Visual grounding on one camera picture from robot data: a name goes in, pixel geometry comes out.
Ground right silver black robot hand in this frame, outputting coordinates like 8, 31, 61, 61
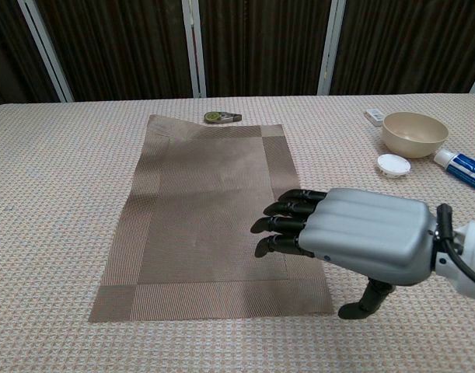
250, 188, 442, 320

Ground beige pink bowl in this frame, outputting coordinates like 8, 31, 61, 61
379, 111, 450, 159

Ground brown woven placemat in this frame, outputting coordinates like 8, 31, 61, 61
88, 114, 334, 323

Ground beige woven tablecloth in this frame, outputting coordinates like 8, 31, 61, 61
0, 92, 475, 373

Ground white round lid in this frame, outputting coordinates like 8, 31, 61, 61
376, 153, 412, 180

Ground small white box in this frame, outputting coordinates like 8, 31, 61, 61
364, 108, 387, 127

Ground blue white toothpaste tube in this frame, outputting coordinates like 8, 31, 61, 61
433, 148, 475, 195

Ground green correction tape dispenser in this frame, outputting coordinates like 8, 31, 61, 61
204, 110, 243, 125

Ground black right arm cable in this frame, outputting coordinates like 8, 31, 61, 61
436, 204, 475, 291

